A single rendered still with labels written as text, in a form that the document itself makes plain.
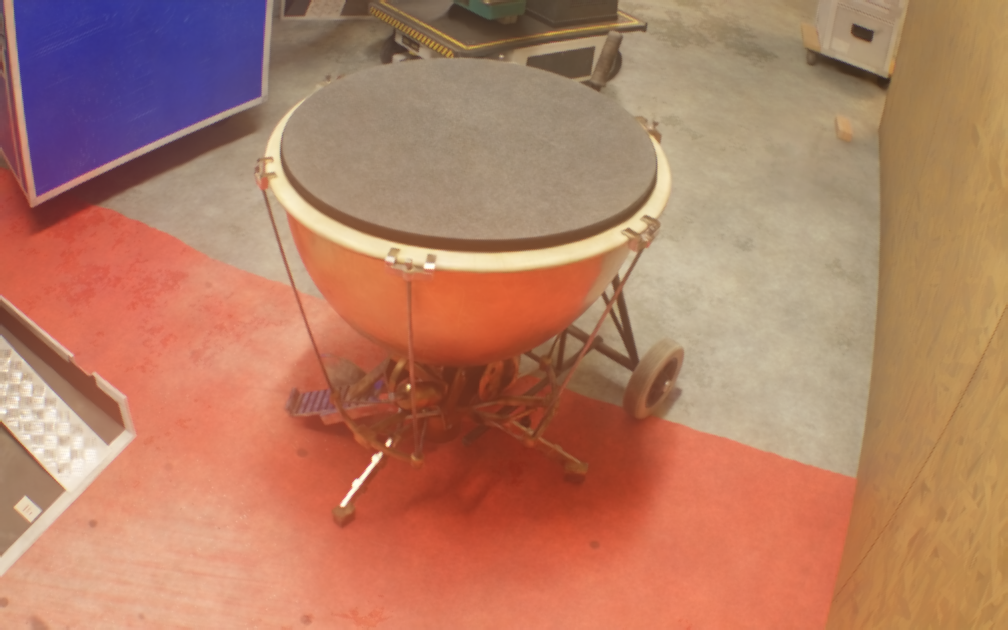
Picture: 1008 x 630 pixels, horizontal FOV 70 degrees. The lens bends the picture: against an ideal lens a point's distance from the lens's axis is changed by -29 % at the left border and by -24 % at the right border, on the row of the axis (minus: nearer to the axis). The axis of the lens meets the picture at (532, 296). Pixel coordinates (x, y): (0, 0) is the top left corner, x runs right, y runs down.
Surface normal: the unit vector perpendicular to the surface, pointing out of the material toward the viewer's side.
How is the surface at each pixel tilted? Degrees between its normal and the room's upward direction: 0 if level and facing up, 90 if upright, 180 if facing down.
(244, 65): 90
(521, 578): 0
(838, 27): 90
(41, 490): 1
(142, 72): 90
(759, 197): 0
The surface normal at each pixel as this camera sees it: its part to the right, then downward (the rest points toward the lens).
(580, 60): 0.62, 0.55
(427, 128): 0.12, -0.78
